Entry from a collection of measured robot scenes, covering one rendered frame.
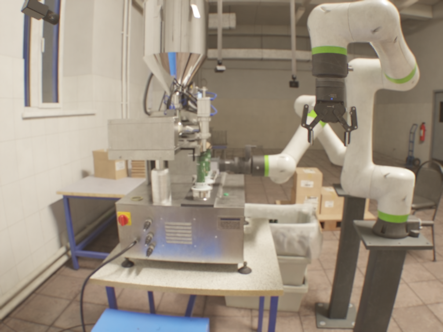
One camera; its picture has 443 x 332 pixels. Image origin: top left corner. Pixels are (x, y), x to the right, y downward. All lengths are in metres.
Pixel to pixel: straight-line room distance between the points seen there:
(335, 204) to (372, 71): 2.84
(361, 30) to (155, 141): 0.77
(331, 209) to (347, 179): 2.67
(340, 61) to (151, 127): 0.69
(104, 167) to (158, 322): 2.03
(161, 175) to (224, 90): 10.42
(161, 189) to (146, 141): 0.19
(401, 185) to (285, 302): 1.35
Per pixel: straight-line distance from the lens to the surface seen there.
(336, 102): 0.81
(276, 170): 1.34
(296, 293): 2.19
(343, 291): 2.13
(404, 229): 1.23
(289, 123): 11.60
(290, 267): 2.09
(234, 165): 1.34
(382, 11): 0.77
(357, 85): 1.18
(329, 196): 3.82
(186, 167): 1.45
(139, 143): 1.16
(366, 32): 0.78
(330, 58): 0.79
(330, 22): 0.80
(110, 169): 2.95
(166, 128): 1.12
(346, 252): 1.99
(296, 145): 1.51
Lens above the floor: 1.36
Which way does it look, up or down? 10 degrees down
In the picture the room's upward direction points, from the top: straight up
